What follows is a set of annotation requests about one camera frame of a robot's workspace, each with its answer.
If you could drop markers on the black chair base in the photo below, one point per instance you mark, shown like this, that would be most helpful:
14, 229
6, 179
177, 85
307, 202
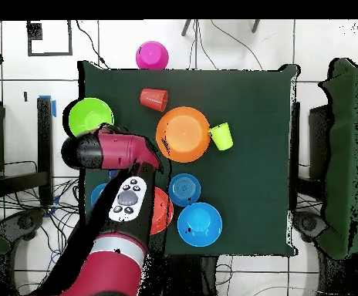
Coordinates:
24, 222

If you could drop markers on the small light blue bowl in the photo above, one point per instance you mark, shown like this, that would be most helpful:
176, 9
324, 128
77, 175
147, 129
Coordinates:
184, 189
96, 194

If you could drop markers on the light green cup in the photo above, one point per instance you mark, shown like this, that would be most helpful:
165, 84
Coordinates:
221, 137

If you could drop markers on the red-orange cup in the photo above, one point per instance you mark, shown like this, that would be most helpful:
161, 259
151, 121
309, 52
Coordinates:
153, 99

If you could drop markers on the black bench frame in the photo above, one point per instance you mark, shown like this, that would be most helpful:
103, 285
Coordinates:
44, 138

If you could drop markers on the medium blue bowl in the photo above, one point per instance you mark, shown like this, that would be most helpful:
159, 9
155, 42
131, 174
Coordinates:
199, 224

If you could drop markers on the dark grey chair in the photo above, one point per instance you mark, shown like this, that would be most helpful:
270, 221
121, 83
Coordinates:
308, 223

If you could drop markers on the light green bowl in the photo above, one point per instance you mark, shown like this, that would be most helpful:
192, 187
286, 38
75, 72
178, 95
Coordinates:
86, 114

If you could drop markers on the dark green tablecloth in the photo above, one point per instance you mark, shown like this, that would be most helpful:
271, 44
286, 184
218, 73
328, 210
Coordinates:
253, 108

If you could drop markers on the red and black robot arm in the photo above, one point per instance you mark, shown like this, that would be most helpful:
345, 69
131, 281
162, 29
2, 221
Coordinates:
111, 271

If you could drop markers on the large pink bowl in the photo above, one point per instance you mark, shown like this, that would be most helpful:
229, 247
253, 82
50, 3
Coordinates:
151, 55

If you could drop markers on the shallow red-orange bowl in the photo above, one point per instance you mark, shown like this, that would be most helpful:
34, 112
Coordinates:
163, 212

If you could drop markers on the grey tripod legs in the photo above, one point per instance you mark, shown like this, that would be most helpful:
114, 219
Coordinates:
186, 28

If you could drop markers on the large light orange bowl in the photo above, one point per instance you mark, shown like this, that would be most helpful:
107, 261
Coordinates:
183, 134

